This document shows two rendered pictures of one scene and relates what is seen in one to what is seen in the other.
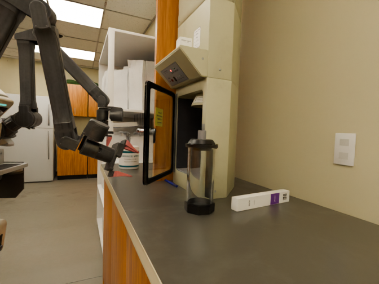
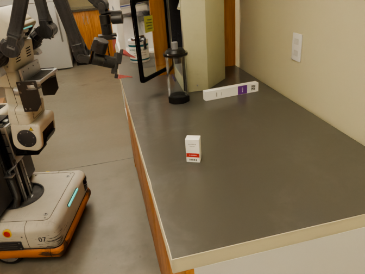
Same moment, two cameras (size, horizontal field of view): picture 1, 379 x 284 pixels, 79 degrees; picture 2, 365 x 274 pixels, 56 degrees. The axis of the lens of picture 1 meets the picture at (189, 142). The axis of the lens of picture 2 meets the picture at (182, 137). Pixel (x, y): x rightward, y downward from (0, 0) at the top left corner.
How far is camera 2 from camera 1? 86 cm
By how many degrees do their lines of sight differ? 27
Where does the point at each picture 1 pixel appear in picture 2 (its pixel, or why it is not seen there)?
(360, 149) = (304, 48)
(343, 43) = not seen: outside the picture
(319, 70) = not seen: outside the picture
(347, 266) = (238, 130)
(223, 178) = (203, 74)
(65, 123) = (77, 44)
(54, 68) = (63, 7)
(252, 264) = (186, 129)
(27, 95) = (42, 10)
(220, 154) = (199, 55)
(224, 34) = not seen: outside the picture
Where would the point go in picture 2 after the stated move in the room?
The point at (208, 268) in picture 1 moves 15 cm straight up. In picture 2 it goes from (162, 131) to (158, 94)
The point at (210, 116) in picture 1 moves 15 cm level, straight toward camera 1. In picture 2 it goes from (186, 24) to (176, 30)
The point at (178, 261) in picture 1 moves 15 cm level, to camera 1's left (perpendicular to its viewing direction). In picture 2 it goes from (148, 128) to (113, 127)
